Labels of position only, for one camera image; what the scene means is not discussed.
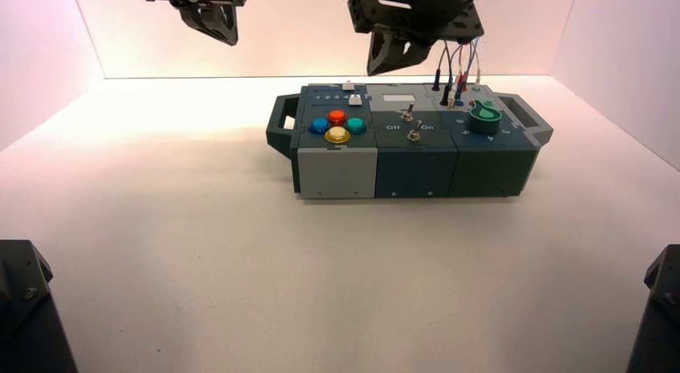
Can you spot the green push button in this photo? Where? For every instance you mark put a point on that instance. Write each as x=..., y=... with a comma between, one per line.
x=356, y=126

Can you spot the blue grey control box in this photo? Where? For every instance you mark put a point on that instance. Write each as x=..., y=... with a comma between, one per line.
x=414, y=163

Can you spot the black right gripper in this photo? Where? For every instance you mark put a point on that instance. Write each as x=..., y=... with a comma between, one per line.
x=419, y=12

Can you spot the metal toggle switch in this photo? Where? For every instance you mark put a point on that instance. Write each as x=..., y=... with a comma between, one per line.
x=408, y=114
x=414, y=132

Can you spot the green rotary knob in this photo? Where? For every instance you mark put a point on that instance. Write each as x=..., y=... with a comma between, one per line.
x=484, y=121

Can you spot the white slider knob up triangle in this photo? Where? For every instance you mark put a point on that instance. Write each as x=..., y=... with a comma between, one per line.
x=355, y=100

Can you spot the yellow push button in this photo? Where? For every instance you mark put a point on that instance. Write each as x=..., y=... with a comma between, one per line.
x=337, y=135

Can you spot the red push button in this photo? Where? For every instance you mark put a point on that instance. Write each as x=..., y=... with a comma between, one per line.
x=337, y=117

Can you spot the blue push button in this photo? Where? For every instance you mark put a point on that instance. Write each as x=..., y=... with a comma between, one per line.
x=318, y=126

